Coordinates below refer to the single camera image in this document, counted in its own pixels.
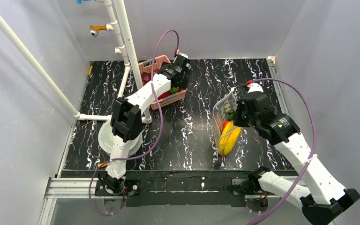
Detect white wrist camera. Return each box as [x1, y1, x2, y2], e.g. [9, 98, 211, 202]
[246, 80, 263, 93]
[173, 49, 189, 64]

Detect clear polka dot zip bag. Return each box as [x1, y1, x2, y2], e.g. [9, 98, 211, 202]
[212, 87, 241, 158]

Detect blue toy faucet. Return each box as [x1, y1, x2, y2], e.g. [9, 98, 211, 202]
[76, 0, 96, 4]

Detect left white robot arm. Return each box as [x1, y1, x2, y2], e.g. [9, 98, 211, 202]
[96, 53, 191, 195]

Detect green toy vegetable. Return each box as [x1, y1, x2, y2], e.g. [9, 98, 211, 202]
[169, 87, 180, 95]

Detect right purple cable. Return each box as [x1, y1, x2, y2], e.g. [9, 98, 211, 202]
[247, 78, 318, 225]

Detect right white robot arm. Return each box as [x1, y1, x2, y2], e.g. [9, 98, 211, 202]
[234, 91, 360, 225]

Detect orange toy carrot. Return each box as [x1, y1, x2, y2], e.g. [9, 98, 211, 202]
[218, 108, 235, 131]

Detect purple cable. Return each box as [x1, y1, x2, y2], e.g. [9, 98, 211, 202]
[89, 29, 180, 217]
[247, 78, 318, 225]

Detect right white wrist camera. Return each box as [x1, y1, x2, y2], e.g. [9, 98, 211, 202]
[246, 80, 263, 93]

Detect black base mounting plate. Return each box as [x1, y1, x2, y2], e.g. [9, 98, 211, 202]
[92, 171, 274, 207]

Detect orange toy faucet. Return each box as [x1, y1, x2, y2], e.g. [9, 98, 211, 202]
[90, 25, 107, 38]

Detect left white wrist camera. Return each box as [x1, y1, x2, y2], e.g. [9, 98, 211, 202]
[173, 49, 189, 64]

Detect yellow toy bananas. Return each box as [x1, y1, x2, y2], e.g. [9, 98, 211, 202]
[218, 121, 241, 157]

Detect white PVC pipe frame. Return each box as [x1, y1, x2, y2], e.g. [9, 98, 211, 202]
[0, 0, 153, 124]

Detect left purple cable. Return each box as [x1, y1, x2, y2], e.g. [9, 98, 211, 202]
[89, 29, 180, 217]

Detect red toy pepper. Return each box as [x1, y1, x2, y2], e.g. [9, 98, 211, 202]
[158, 92, 171, 100]

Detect orange handled screwdriver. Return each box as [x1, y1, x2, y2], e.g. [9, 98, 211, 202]
[97, 161, 110, 169]

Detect pink plastic basket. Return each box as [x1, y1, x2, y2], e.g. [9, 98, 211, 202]
[137, 55, 188, 111]

